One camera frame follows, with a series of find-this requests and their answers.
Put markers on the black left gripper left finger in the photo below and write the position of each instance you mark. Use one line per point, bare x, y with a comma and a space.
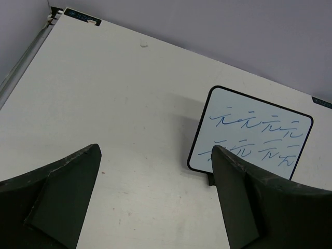
46, 207

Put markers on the blue table label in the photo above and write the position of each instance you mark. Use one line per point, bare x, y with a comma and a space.
322, 102
82, 17

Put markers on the left blue table label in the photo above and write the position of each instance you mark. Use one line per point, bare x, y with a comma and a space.
82, 17

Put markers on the left aluminium table rail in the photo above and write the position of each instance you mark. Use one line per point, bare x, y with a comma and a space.
12, 79

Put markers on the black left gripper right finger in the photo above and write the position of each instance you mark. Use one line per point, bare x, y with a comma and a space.
263, 210

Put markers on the small black-framed whiteboard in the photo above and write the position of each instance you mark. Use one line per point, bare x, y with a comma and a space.
262, 133

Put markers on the right blue table label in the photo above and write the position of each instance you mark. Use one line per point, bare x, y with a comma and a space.
322, 102

